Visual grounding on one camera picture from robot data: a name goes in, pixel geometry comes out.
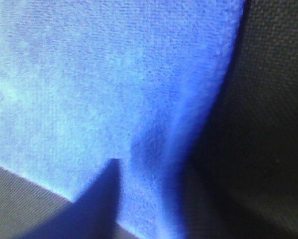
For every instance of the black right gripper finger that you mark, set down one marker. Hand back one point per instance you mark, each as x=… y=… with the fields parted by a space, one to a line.
x=92 y=216

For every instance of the blue microfiber towel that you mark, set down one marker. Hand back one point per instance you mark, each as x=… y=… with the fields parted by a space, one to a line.
x=84 y=81

